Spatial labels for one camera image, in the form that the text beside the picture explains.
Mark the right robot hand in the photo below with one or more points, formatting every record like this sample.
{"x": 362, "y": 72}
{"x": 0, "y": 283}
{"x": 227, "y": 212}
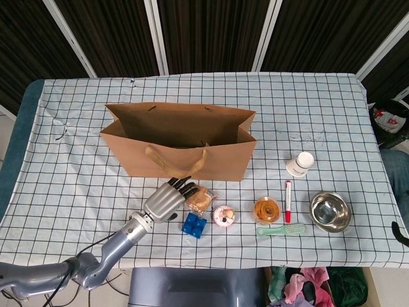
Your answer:
{"x": 401, "y": 235}

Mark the pink toy strawberry cake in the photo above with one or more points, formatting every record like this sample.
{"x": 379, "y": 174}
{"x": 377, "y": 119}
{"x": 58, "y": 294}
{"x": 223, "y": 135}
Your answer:
{"x": 220, "y": 217}

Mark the dark green garment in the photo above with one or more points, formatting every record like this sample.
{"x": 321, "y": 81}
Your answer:
{"x": 348, "y": 284}

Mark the blue checkered tablecloth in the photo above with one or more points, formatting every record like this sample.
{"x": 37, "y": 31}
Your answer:
{"x": 80, "y": 166}

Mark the stainless steel bowl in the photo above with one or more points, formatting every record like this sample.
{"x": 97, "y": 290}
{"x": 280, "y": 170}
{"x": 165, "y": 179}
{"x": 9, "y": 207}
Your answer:
{"x": 330, "y": 212}

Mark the brown paper bag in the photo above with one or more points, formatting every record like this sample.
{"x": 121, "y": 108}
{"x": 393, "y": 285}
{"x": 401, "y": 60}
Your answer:
{"x": 217, "y": 163}

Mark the blue table padding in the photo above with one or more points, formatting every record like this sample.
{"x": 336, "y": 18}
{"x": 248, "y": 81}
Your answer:
{"x": 22, "y": 128}

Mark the teal patterned cloth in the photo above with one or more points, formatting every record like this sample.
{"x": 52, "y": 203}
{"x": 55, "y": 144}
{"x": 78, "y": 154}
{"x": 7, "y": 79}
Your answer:
{"x": 276, "y": 284}

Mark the mint green scrubbing brush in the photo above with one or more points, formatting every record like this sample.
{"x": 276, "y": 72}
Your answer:
{"x": 287, "y": 229}

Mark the white paper cup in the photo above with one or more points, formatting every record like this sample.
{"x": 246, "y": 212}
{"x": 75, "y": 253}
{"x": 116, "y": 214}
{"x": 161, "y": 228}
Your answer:
{"x": 298, "y": 166}

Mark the person's leg in jeans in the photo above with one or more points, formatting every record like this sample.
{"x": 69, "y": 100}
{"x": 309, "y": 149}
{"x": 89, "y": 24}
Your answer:
{"x": 397, "y": 172}

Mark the cardboard box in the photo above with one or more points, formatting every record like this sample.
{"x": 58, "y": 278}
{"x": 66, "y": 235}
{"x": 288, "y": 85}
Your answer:
{"x": 368, "y": 281}

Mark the grey robot torso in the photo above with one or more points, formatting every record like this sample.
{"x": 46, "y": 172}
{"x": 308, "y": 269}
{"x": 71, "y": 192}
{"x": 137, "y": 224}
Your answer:
{"x": 191, "y": 288}

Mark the red and white marker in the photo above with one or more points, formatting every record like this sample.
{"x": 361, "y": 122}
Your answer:
{"x": 288, "y": 201}

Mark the bread bun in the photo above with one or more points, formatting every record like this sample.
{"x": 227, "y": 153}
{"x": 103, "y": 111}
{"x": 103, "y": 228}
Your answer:
{"x": 202, "y": 201}

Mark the blue toy building block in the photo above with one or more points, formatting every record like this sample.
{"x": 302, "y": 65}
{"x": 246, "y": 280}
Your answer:
{"x": 193, "y": 224}

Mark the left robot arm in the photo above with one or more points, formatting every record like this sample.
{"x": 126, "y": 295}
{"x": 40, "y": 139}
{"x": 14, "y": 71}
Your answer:
{"x": 118, "y": 246}

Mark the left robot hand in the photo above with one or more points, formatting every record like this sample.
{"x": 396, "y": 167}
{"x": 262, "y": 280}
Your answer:
{"x": 163, "y": 203}

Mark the dark folding partition screen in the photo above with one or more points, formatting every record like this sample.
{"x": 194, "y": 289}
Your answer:
{"x": 207, "y": 32}

